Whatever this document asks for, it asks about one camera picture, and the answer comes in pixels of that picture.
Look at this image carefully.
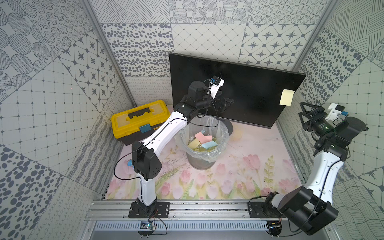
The aluminium mounting rail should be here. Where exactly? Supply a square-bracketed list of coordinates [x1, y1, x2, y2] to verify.
[83, 199, 334, 223]

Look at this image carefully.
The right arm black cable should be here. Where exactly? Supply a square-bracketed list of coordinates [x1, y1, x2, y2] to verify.
[248, 158, 352, 238]

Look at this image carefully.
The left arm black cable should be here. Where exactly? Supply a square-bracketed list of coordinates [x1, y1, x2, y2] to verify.
[112, 78, 220, 181]

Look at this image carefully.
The yellow sticky note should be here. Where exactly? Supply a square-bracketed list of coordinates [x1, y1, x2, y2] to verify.
[280, 89, 295, 106]

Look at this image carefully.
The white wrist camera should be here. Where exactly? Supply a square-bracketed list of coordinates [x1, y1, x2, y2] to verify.
[325, 103, 349, 123]
[209, 76, 225, 99]

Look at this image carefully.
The black computer monitor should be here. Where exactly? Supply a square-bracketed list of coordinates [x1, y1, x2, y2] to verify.
[169, 53, 306, 129]

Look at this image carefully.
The yellow black toolbox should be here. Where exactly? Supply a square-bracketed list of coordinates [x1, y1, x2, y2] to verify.
[111, 100, 171, 146]

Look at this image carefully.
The grey round monitor stand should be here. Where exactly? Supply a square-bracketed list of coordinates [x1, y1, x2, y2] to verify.
[221, 120, 234, 135]

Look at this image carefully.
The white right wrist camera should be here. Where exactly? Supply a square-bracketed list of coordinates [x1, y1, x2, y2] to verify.
[325, 103, 349, 123]

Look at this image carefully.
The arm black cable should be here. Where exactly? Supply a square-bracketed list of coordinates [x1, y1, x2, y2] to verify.
[248, 158, 352, 238]
[112, 78, 220, 181]

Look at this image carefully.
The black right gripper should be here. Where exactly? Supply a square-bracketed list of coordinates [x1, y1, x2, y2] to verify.
[298, 101, 335, 138]

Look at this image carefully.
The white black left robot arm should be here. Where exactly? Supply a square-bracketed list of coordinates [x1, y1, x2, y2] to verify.
[132, 76, 234, 208]

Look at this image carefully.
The light blue sticky note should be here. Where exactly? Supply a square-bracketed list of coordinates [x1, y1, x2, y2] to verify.
[202, 141, 218, 150]

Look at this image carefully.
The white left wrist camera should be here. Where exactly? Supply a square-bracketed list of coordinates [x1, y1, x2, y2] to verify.
[209, 76, 225, 99]

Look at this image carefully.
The pink sticky note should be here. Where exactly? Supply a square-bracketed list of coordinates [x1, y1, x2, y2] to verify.
[201, 135, 213, 144]
[195, 132, 204, 144]

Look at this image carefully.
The floral pink table mat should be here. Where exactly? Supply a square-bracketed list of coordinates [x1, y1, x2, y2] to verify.
[103, 104, 308, 201]

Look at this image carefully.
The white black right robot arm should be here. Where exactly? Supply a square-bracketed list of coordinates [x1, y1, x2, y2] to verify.
[262, 102, 368, 236]

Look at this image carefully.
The grey bin with plastic liner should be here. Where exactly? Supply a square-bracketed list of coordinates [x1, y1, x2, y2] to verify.
[175, 116, 230, 170]

